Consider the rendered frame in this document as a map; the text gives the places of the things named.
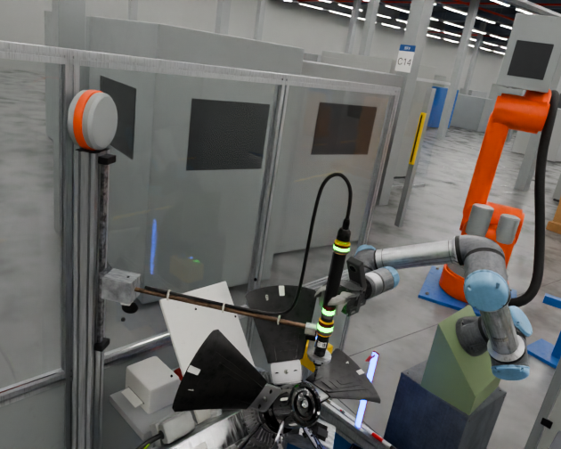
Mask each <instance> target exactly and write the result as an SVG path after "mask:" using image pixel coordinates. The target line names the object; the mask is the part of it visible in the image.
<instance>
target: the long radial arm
mask: <svg viewBox="0 0 561 449"><path fill-rule="evenodd" d="M248 435H249V432H248V429H247V426H246V423H245V421H244V419H243V413H242V410H241V409H240V410H235V411H229V412H222V414H221V415H219V416H217V417H211V418H209V419H207V420H204V421H202V422H201V423H199V424H197V425H196V426H195V429H194V430H193V432H191V433H189V434H187V435H185V436H184V437H181V438H179V439H177V440H175V441H174V442H173V443H171V444H166V445H163V446H155V447H153V448H151V449H227V448H228V447H230V446H232V445H234V444H236V443H237V442H239V441H240V440H241V439H243V438H244V437H247V436H248Z"/></svg>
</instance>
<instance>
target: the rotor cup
mask: <svg viewBox="0 0 561 449"><path fill-rule="evenodd" d="M275 386H278V387H281V388H282V390H281V392H280V394H279V395H278V396H277V398H276V399H275V400H274V401H273V403H272V404H271V406H270V407H269V408H268V409H267V411H265V412H260V411H258V413H259V417H260V420H261V422H262V423H263V425H264V427H265V428H266V429H267V430H268V431H270V432H271V433H273V432H274V433H277V431H278V428H279V426H280V424H281V420H283V421H284V429H283V434H286V433H288V432H290V431H291V430H292V429H298V428H308V427H311V426H312V425H313V424H314V423H315V422H316V421H317V420H318V419H319V417H320V414H321V399H320V396H319V394H318V392H317V390H316V389H315V387H314V386H313V385H311V384H310V383H307V382H303V381H301V382H297V383H291V384H281V385H275ZM284 397H287V398H288V400H284V401H281V398H284ZM304 400H306V401H307V402H308V406H307V408H304V407H303V405H302V403H303V401H304ZM295 423H296V426H290V425H289V424H295Z"/></svg>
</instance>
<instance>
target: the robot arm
mask: <svg viewBox="0 0 561 449"><path fill-rule="evenodd" d="M346 263H347V269H348V274H349V279H350V281H348V280H341V282H340V286H339V291H338V295H336V296H335V297H334V298H331V299H330V301H329V302H328V304H327V305H328V306H336V307H335V308H336V315H340V313H341V312H342V313H344V314H348V316H351V315H353V314H356V313H358V312H359V310H360V306H364V305H365V304H366V300H368V299H370V298H373V297H376V296H377V295H379V294H382V293H384V292H386V291H388V290H392V289H393V288H395V287H396V286H397V285H398V283H399V281H400V277H399V274H398V273H397V271H396V269H404V268H412V267H421V266H429V265H444V264H452V263H456V264H457V265H463V266H464V286H463V290H464V294H465V298H466V301H467V302H468V303H469V304H470V305H471V306H472V307H475V308H476V309H477V310H479V311H480V314H481V316H465V317H462V318H459V319H458V321H456V334H457V338H458V340H459V343H460V344H461V346H462V348H463V349H464V350H465V351H466V352H467V353H468V354H469V355H471V356H479V355H482V354H483V353H485V352H486V351H487V350H488V352H489V355H490V358H491V362H492V367H491V369H492V374H493V375H494V376H495V377H497V378H499V379H502V380H523V379H525V378H527V377H528V376H529V374H530V371H529V370H530V367H529V362H528V354H527V345H526V337H529V336H530V335H532V334H533V329H532V325H531V324H530V322H529V320H528V318H527V317H526V315H525V314H524V312H523V311H522V310H521V309H519V308H518V307H516V306H508V303H509V301H510V299H511V293H510V289H509V286H508V279H507V273H506V263H505V254H504V252H503V250H502V248H501V247H500V245H499V244H498V243H496V242H495V241H493V240H491V239H488V238H486V237H483V236H479V235H470V234H465V235H458V236H454V237H453V238H452V240H448V241H436V242H429V243H422V244H416V245H409V246H402V247H395V248H389V249H375V248H374V247H372V246H371V245H361V246H360V247H359V248H358V249H357V250H356V253H355V256H354V257H349V258H348V259H347V260H346ZM326 286H327V283H325V284H323V285H322V287H320V288H319V289H318V290H317V291H316V293H315V295H314V297H315V298H319V306H322V305H323V299H324V295H325V290H326ZM353 311H355V312H354V313H352V312H353ZM351 313H352V314H351Z"/></svg>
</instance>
